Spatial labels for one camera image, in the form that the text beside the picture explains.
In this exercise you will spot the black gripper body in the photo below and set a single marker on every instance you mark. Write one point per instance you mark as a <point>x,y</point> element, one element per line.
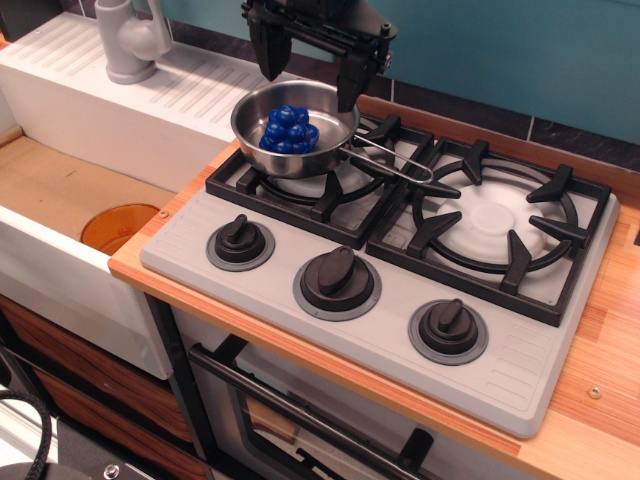
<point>337,27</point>

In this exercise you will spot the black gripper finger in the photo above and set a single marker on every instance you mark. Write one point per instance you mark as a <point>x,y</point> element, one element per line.
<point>272,50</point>
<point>357,69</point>

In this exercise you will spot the stainless steel pan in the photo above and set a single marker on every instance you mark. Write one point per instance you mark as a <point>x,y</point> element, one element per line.
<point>250,118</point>

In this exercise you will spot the blue toy blueberry cluster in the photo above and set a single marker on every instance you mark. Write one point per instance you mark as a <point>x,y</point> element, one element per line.
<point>289,131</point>

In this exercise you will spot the black left stove knob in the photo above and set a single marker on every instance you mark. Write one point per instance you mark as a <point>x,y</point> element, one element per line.
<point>240,245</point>

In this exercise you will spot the black stove knob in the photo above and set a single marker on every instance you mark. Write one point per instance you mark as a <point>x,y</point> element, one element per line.
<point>240,245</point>
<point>337,286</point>
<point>448,332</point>

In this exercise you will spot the black middle stove knob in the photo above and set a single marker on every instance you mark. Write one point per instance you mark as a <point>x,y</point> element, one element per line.
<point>337,286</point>

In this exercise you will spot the grey toy stove top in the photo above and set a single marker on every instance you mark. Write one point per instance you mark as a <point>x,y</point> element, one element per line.
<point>509,386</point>

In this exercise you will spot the black right stove knob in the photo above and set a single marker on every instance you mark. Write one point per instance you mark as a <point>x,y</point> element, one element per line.
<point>448,332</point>

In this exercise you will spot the black left burner grate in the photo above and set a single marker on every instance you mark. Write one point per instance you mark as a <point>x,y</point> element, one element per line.
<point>344,205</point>

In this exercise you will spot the black burner grate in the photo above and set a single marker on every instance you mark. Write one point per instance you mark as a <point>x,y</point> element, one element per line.
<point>525,238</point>
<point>344,205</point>

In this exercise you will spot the grey toy faucet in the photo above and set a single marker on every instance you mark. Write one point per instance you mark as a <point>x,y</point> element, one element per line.
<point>131,45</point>

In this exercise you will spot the white toy sink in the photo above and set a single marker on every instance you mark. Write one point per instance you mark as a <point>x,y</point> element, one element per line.
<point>74,144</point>

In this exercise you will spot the black right burner grate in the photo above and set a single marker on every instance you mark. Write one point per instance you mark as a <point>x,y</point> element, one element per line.
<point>525,238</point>

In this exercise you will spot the wooden drawer fronts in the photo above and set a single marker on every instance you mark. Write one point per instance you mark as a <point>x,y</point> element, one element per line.
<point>119,404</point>

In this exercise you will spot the oven door with handle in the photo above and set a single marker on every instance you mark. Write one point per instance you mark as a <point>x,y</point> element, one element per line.
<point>302,426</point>

